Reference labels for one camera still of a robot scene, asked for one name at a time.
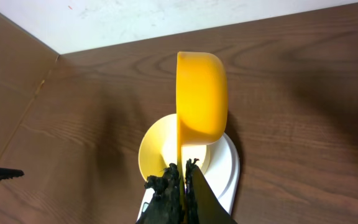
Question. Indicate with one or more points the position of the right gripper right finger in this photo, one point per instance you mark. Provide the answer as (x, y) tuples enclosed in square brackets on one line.
[(202, 206)]

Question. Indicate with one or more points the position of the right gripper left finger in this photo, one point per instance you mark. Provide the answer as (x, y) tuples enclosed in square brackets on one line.
[(165, 206)]

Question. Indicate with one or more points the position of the pale yellow bowl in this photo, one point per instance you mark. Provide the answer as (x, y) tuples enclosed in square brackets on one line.
[(158, 149)]

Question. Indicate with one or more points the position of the yellow measuring scoop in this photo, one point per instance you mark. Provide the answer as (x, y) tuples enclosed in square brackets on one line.
[(201, 108)]

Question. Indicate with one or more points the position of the white digital kitchen scale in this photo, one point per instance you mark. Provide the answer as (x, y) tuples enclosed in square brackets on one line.
[(222, 174)]

